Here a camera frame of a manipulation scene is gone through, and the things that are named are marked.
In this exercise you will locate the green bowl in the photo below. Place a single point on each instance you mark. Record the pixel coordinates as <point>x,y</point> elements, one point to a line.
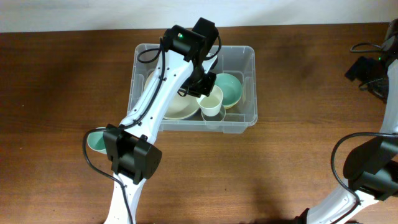
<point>231,87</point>

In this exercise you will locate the yellow bowl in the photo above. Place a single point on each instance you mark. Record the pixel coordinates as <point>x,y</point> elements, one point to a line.
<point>233,106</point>

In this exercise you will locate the clear plastic storage container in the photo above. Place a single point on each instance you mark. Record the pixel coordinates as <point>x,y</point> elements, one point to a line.
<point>238,60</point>

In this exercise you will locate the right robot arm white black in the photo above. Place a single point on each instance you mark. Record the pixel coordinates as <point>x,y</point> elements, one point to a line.
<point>370,171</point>

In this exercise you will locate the grey cup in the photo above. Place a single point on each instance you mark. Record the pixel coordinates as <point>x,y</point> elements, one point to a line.
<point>217,118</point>

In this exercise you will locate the cream plate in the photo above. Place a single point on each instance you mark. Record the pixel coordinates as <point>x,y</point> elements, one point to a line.
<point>181,107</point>

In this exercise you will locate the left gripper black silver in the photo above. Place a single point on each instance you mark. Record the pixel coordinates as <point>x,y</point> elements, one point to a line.
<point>206,87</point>

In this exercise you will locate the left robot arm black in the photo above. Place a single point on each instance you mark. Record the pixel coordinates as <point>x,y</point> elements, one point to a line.
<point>182,67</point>

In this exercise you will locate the green cup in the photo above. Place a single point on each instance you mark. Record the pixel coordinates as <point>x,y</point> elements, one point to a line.
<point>95,142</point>

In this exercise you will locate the cream cup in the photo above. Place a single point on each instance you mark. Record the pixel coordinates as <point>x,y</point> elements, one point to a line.
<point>211,105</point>

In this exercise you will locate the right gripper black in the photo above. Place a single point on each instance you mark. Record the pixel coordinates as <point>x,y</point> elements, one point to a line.
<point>359,70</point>

